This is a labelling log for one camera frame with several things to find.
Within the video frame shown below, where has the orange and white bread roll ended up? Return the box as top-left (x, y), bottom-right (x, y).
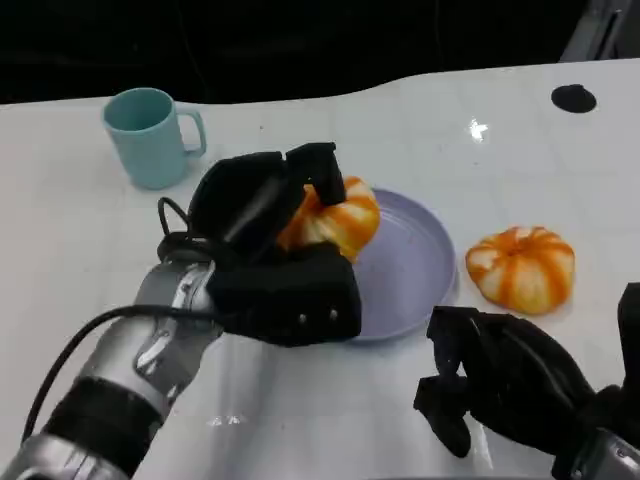
top-left (464, 225), bottom-right (577, 316)
top-left (275, 175), bottom-right (382, 265)

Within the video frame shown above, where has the long black arm cable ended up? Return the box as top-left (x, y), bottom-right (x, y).
top-left (21, 304), bottom-right (217, 443)

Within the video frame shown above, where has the pale green mug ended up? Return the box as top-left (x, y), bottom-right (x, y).
top-left (102, 87), bottom-right (208, 191)

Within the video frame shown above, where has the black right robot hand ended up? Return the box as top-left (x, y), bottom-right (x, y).
top-left (413, 305), bottom-right (604, 459)

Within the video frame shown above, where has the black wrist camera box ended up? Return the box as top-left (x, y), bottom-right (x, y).
top-left (616, 281), bottom-right (640, 390)
top-left (206, 243), bottom-right (363, 349)

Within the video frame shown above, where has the black table cable grommet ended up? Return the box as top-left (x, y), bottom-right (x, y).
top-left (550, 84), bottom-right (598, 114)

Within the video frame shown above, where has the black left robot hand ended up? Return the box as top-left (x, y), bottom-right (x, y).
top-left (188, 142), bottom-right (347, 267)

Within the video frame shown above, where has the grey metal frame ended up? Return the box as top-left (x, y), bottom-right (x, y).
top-left (558, 0), bottom-right (640, 64)

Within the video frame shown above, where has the lilac plate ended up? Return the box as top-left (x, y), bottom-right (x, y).
top-left (343, 188), bottom-right (458, 343)

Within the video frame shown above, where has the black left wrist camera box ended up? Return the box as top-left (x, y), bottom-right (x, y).
top-left (206, 243), bottom-right (363, 349)

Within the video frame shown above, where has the looped black wrist cable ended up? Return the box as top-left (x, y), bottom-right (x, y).
top-left (156, 196), bottom-right (217, 260)

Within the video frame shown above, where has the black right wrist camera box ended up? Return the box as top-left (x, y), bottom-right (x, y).
top-left (616, 281), bottom-right (640, 390)

